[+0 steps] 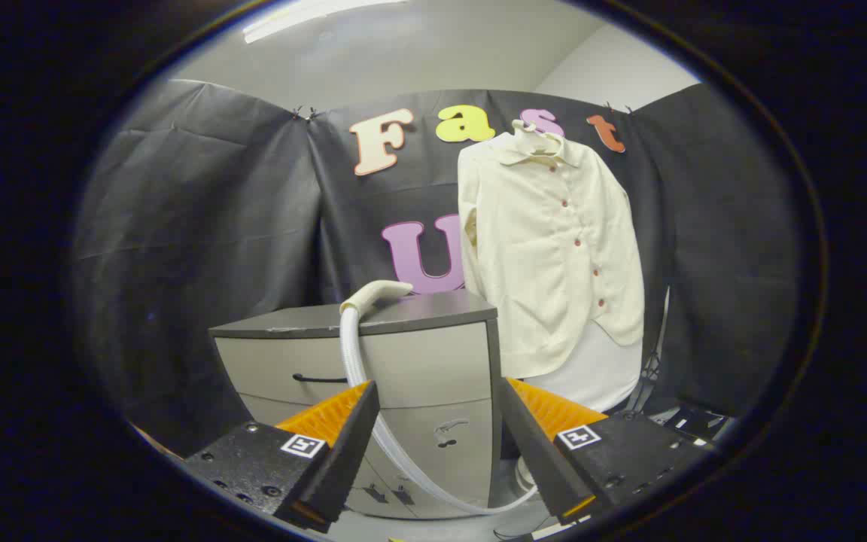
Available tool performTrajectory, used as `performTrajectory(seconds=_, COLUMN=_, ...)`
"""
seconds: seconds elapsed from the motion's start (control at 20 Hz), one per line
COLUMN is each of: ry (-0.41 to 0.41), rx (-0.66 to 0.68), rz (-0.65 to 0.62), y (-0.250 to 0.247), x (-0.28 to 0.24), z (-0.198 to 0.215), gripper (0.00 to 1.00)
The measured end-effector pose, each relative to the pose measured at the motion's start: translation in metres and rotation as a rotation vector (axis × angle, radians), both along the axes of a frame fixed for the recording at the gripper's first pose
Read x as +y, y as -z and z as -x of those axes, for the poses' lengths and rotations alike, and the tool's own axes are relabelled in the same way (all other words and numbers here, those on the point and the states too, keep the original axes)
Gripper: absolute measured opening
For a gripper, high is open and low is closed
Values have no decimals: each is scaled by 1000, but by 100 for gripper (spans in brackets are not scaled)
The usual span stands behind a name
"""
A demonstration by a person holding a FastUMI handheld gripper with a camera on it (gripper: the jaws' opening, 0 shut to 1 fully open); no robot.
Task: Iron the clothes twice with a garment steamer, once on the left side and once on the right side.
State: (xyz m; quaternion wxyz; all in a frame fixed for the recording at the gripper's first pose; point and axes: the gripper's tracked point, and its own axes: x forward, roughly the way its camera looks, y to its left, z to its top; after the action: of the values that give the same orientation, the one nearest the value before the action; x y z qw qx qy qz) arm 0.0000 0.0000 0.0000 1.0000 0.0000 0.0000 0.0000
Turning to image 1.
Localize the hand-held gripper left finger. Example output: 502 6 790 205
181 380 382 534

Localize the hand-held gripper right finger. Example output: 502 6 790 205
497 376 720 526

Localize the white garment steamer head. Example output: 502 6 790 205
339 280 540 517

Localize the cream button shirt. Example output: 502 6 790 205
457 124 646 379

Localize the grey drawer cabinet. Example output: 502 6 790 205
208 290 502 520

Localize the black tripod stand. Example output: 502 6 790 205
625 286 671 415

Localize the black box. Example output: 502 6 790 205
663 405 728 441

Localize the black backdrop cloth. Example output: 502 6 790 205
72 79 803 456

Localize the cream plastic hanger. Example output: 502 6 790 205
510 119 566 157

